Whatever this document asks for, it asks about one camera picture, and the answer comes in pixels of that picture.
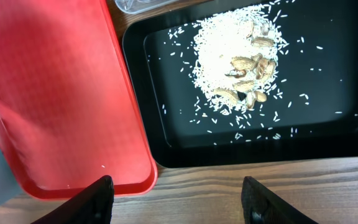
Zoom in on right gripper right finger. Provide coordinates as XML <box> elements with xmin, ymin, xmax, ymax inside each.
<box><xmin>241</xmin><ymin>176</ymin><xmax>317</xmax><ymax>224</ymax></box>

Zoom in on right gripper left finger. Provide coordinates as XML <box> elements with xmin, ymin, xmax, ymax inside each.
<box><xmin>32</xmin><ymin>175</ymin><xmax>114</xmax><ymax>224</ymax></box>

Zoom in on rice and peanut scraps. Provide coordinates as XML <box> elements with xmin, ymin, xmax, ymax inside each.
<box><xmin>147</xmin><ymin>0</ymin><xmax>358</xmax><ymax>146</ymax></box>

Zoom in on black waste tray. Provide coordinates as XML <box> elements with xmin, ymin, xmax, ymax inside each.
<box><xmin>122</xmin><ymin>1</ymin><xmax>358</xmax><ymax>168</ymax></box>

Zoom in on red serving tray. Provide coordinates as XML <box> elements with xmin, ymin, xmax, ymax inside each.
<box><xmin>0</xmin><ymin>0</ymin><xmax>157</xmax><ymax>200</ymax></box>

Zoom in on clear plastic bin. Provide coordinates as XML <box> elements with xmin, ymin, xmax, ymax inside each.
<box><xmin>114</xmin><ymin>0</ymin><xmax>178</xmax><ymax>14</ymax></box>

